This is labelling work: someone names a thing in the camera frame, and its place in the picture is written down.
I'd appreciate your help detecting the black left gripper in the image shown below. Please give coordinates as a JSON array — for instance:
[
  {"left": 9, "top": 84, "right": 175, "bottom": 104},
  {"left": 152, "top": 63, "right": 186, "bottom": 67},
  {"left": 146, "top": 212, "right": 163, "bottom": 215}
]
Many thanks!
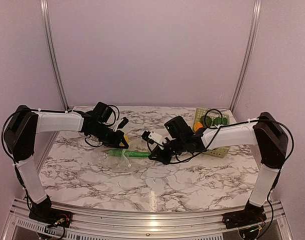
[{"left": 89, "top": 123, "right": 128, "bottom": 148}]

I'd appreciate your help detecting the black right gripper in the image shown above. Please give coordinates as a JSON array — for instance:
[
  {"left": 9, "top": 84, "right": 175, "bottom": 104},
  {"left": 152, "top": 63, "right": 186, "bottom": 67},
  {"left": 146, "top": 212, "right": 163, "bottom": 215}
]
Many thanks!
[{"left": 148, "top": 136, "right": 186, "bottom": 166}]

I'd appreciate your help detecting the green fake cucumber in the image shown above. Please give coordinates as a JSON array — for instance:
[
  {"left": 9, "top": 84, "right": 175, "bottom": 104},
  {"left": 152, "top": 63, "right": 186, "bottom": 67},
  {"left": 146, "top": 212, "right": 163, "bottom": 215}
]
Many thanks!
[{"left": 107, "top": 149, "right": 151, "bottom": 158}]

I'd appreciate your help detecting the polka dot zip top bag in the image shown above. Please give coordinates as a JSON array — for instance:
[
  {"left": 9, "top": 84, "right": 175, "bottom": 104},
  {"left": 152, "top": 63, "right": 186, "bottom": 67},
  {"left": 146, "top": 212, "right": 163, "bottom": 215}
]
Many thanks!
[{"left": 90, "top": 138, "right": 155, "bottom": 173}]

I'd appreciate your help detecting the yellow orange fake corn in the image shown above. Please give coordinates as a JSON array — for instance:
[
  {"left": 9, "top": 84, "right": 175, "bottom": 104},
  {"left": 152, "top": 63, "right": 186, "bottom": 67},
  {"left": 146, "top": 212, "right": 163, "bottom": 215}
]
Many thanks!
[{"left": 193, "top": 121, "right": 204, "bottom": 132}]

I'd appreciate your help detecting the yellow fake fruit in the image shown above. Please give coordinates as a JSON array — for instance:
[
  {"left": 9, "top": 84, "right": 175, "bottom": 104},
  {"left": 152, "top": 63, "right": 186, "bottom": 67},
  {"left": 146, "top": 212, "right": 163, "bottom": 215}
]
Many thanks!
[{"left": 119, "top": 134, "right": 129, "bottom": 147}]

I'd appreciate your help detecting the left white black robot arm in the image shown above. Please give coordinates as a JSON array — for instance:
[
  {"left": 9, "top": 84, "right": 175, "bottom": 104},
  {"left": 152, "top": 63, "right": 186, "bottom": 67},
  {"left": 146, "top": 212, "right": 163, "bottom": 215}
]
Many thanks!
[{"left": 1, "top": 102, "right": 129, "bottom": 223}]

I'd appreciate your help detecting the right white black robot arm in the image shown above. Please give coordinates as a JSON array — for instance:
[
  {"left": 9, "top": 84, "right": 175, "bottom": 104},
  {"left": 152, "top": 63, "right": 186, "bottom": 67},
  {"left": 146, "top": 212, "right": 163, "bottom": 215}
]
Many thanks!
[{"left": 141, "top": 112, "right": 294, "bottom": 229}]

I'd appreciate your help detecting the pale green plastic basket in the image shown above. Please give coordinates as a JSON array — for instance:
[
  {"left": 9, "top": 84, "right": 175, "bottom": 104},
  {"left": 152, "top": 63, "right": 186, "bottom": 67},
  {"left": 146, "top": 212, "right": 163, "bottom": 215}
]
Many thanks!
[{"left": 192, "top": 107, "right": 231, "bottom": 159}]

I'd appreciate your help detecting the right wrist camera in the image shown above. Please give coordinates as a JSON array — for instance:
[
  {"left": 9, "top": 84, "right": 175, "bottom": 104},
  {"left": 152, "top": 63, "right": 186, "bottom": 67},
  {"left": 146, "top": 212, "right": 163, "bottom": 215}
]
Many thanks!
[{"left": 141, "top": 131, "right": 167, "bottom": 146}]

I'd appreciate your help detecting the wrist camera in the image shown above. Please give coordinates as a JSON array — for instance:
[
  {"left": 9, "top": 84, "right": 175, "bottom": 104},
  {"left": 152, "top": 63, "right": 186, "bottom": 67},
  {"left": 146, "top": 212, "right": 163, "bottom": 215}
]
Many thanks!
[
  {"left": 141, "top": 131, "right": 167, "bottom": 146},
  {"left": 113, "top": 117, "right": 129, "bottom": 132}
]

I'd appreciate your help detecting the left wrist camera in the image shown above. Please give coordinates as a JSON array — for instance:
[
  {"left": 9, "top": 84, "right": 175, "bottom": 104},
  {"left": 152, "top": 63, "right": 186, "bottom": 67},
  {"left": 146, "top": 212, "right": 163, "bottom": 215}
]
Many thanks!
[{"left": 113, "top": 117, "right": 129, "bottom": 132}]

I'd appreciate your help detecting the front aluminium rail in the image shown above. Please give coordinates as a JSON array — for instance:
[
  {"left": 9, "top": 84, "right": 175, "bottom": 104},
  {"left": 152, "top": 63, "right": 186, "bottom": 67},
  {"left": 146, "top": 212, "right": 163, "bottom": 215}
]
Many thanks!
[{"left": 2, "top": 197, "right": 293, "bottom": 240}]

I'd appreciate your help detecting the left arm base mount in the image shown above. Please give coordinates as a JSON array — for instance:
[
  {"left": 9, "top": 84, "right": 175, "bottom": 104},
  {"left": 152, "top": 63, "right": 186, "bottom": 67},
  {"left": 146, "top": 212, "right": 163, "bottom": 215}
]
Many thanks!
[{"left": 29, "top": 208, "right": 73, "bottom": 228}]

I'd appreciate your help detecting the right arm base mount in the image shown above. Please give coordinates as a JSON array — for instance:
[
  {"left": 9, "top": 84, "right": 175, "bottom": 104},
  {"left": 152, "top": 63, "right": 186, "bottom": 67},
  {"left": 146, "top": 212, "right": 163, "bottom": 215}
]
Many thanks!
[{"left": 222, "top": 210, "right": 267, "bottom": 229}]

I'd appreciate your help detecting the left aluminium frame post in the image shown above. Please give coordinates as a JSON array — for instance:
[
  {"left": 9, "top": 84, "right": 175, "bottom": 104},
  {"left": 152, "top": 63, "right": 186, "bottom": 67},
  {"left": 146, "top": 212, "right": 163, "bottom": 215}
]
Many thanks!
[{"left": 40, "top": 0, "right": 69, "bottom": 110}]

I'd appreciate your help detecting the aluminium frame post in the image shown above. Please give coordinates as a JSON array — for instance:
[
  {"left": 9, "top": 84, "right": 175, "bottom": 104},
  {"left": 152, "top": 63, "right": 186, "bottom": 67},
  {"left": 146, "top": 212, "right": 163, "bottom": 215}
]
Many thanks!
[
  {"left": 40, "top": 0, "right": 69, "bottom": 110},
  {"left": 229, "top": 0, "right": 262, "bottom": 113}
]

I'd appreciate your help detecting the right aluminium frame post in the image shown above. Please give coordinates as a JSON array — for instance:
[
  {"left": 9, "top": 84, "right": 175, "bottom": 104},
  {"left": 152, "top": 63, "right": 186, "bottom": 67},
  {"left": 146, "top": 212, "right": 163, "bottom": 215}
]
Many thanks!
[{"left": 229, "top": 0, "right": 262, "bottom": 113}]

